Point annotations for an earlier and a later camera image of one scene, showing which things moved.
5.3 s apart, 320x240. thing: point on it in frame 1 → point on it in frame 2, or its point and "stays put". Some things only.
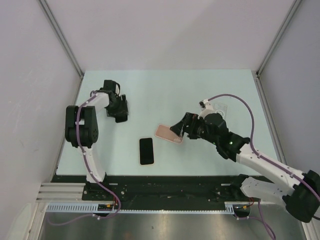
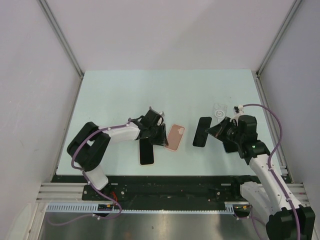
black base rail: [159, 189] stays put
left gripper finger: [121, 118] → [161, 139]
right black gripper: [189, 119] → [218, 130]
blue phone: [146, 154] stays put
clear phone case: [221, 109] stays put
